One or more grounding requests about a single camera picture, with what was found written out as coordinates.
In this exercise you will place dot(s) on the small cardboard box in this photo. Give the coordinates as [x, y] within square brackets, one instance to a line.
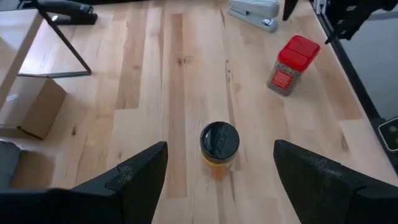
[34, 105]

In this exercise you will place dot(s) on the wooden shelf black metal legs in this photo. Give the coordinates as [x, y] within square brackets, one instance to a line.
[15, 40]

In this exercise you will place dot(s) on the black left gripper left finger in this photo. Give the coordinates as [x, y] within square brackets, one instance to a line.
[133, 186]

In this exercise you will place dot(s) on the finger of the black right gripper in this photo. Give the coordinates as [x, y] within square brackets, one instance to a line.
[349, 26]
[289, 7]

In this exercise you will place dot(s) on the black aluminium table frame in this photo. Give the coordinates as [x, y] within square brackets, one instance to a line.
[366, 93]

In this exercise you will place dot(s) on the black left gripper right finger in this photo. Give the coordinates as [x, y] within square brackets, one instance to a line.
[311, 186]

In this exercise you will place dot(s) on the red box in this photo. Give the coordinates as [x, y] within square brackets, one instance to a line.
[292, 62]

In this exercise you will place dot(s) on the blue-grey moulded tray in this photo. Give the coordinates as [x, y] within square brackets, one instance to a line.
[7, 165]

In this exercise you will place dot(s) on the grey silver bar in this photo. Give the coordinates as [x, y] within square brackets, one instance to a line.
[255, 12]

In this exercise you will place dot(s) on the orange spice bottle black cap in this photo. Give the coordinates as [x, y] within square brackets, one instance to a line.
[219, 143]

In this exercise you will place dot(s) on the black camera box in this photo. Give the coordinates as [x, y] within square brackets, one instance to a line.
[390, 137]

